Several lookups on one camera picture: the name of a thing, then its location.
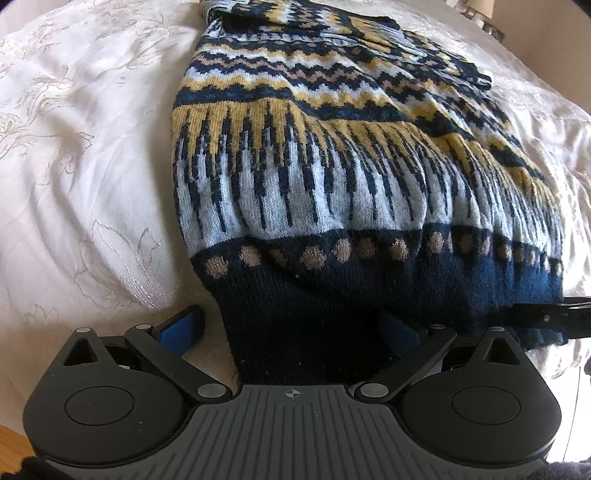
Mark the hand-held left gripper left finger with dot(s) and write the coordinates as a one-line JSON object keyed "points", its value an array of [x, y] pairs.
{"points": [[178, 332]]}

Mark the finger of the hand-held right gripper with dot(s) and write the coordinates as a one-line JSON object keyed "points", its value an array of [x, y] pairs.
{"points": [[561, 317]]}

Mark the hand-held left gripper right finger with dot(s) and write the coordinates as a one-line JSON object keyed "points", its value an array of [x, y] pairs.
{"points": [[395, 333]]}

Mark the patterned knit sweater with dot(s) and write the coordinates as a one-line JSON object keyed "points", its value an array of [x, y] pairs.
{"points": [[332, 175]]}

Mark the white embroidered bedspread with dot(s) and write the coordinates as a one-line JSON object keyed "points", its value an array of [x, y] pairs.
{"points": [[83, 161]]}

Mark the bedside lamp with shade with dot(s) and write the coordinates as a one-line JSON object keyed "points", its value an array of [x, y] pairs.
{"points": [[480, 7]]}

